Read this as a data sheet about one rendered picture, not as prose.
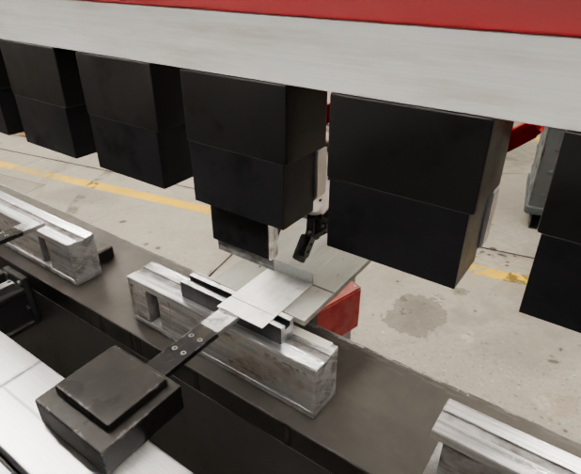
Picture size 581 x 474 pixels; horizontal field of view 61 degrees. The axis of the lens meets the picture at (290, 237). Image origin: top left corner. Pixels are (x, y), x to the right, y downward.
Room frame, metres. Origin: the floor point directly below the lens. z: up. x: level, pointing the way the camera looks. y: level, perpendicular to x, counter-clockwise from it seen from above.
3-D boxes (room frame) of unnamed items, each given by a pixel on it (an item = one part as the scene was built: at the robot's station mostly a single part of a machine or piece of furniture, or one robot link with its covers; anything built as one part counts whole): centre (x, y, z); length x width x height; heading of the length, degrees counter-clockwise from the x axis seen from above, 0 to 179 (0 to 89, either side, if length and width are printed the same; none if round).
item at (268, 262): (0.58, 0.06, 1.13); 0.10 x 0.02 x 0.10; 55
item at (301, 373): (0.61, 0.11, 0.92); 0.39 x 0.06 x 0.10; 55
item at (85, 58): (0.68, 0.20, 1.26); 0.15 x 0.09 x 0.17; 55
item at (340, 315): (0.96, -0.04, 0.75); 0.20 x 0.16 x 0.18; 41
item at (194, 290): (0.60, 0.09, 0.99); 0.20 x 0.03 x 0.03; 55
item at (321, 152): (0.57, 0.04, 1.26); 0.15 x 0.09 x 0.17; 55
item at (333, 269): (0.70, -0.02, 1.00); 0.26 x 0.18 x 0.01; 145
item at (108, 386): (0.45, 0.16, 1.01); 0.26 x 0.12 x 0.05; 145
